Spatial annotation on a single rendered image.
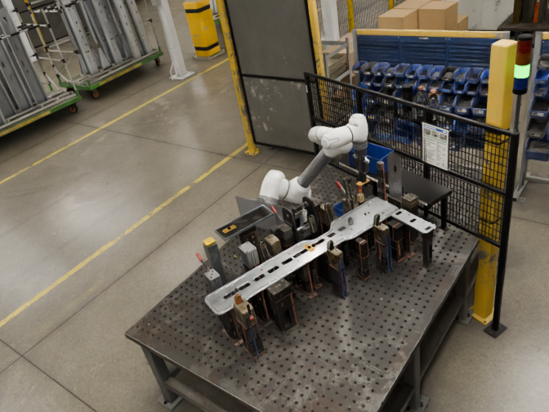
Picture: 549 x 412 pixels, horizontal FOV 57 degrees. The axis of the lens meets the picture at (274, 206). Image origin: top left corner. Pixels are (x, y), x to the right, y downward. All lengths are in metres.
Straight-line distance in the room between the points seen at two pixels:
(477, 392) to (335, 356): 1.11
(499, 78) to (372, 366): 1.67
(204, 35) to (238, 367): 8.53
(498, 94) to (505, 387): 1.83
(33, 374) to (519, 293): 3.82
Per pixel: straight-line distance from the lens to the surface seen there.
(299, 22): 5.34
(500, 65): 3.02
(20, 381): 4.61
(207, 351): 3.10
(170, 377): 3.70
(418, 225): 3.24
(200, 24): 10.68
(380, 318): 3.07
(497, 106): 3.11
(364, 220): 3.30
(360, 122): 2.97
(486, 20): 9.78
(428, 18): 7.69
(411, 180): 3.62
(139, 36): 11.01
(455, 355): 3.83
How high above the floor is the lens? 2.94
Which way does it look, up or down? 33 degrees down
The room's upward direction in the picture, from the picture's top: 11 degrees counter-clockwise
